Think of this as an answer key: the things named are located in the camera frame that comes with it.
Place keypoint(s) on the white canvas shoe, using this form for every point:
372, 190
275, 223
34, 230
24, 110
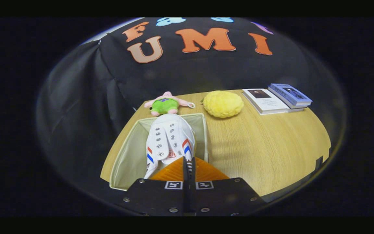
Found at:
170, 136

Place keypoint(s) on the blue book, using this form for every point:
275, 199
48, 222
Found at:
291, 94

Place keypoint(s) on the white book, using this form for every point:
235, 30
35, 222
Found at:
269, 102

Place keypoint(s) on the beige fabric storage box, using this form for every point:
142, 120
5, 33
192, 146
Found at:
128, 156

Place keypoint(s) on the yellow fuzzy plush toy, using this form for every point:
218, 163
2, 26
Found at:
222, 104

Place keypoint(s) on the pink and green plush toy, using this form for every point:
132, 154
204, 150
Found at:
165, 105

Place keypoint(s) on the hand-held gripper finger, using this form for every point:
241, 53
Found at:
193, 198
186, 195

